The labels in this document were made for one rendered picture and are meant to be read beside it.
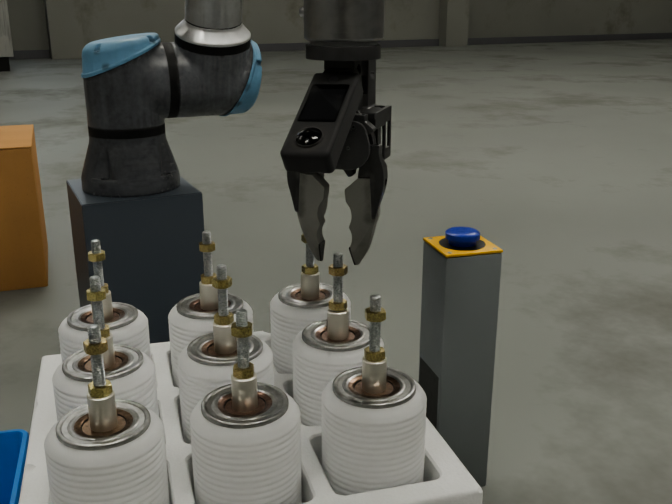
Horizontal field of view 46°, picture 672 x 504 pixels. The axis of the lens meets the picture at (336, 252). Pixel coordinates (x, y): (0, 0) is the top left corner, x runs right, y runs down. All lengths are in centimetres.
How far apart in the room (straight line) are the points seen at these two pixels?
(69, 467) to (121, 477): 4
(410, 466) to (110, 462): 26
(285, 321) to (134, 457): 30
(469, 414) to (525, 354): 44
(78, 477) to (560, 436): 72
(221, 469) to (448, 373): 36
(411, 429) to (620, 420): 58
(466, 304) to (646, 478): 36
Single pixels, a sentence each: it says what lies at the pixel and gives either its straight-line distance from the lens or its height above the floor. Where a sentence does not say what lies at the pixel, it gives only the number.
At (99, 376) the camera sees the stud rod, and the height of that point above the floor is 30.
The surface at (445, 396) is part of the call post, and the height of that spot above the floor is 14.
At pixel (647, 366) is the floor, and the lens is 142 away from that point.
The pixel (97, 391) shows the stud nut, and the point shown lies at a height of 29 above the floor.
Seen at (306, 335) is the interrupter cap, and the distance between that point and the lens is 82.
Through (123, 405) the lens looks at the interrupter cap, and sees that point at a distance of 71.
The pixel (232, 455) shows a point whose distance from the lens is 67.
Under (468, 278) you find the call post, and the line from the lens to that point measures 90.
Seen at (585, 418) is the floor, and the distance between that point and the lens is 123.
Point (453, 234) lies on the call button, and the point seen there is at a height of 33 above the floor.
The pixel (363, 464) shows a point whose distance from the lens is 71.
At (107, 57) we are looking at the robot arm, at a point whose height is 50.
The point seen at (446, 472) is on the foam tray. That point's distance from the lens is 74.
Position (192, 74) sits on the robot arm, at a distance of 123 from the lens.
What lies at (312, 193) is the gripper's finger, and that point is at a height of 40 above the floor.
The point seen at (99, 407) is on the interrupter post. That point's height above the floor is 27.
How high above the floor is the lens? 59
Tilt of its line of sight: 18 degrees down
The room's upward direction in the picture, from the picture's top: straight up
